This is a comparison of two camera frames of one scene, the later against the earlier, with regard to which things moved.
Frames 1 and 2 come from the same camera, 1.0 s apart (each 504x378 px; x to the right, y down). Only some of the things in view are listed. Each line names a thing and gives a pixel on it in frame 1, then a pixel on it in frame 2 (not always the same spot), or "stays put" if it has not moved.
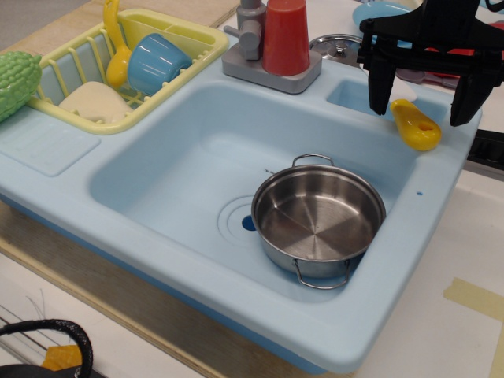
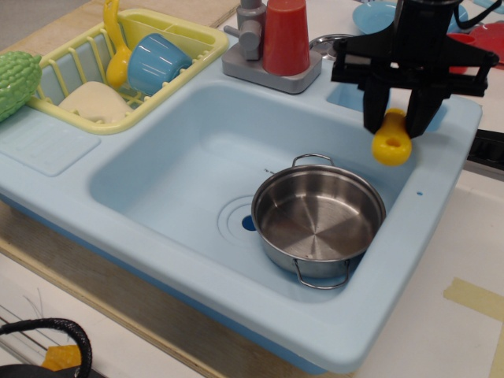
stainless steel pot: (310, 219) stays put
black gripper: (439, 35) -> (418, 53)
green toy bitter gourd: (20, 75) stays put
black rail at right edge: (488, 149) stays put
